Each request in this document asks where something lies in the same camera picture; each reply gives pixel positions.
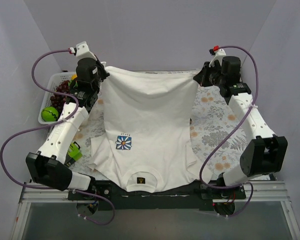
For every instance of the white t-shirt with flower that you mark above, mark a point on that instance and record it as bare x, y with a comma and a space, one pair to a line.
147, 145

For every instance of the black green package box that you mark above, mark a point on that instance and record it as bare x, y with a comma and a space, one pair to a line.
73, 154

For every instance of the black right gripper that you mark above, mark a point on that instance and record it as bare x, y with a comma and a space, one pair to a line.
202, 75

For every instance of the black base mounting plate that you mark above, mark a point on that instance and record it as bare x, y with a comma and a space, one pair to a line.
192, 196

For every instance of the white plastic basket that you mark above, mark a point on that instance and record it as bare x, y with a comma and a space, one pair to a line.
54, 81

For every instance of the purple grape bunch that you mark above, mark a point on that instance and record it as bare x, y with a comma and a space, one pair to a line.
57, 100

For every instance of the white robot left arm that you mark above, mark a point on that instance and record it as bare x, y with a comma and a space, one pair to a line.
47, 166

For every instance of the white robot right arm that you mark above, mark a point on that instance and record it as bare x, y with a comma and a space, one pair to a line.
266, 150

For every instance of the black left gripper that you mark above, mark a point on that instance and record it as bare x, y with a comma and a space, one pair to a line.
101, 71

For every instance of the orange fruit toy top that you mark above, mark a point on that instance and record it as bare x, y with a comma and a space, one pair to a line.
73, 77

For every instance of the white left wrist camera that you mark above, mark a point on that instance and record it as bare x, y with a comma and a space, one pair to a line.
82, 50

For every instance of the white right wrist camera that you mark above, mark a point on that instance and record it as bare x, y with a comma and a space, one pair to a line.
217, 54

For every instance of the floral tablecloth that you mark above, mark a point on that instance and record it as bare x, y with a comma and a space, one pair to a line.
211, 121

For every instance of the green watermelon toy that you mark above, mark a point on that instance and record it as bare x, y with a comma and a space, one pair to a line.
50, 114

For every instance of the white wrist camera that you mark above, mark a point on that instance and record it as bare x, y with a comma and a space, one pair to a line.
217, 54
82, 50

